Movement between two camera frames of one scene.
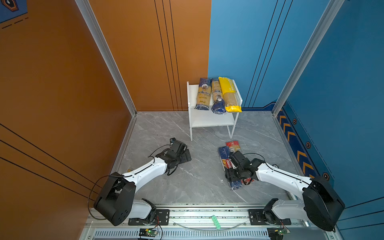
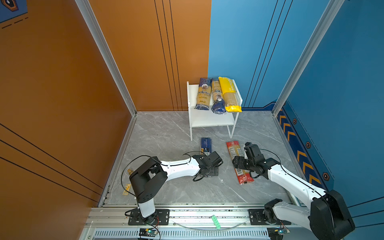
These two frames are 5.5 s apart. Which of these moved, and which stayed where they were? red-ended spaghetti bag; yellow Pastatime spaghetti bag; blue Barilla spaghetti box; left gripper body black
Moved: left gripper body black; blue Barilla spaghetti box
Stayed: yellow Pastatime spaghetti bag; red-ended spaghetti bag
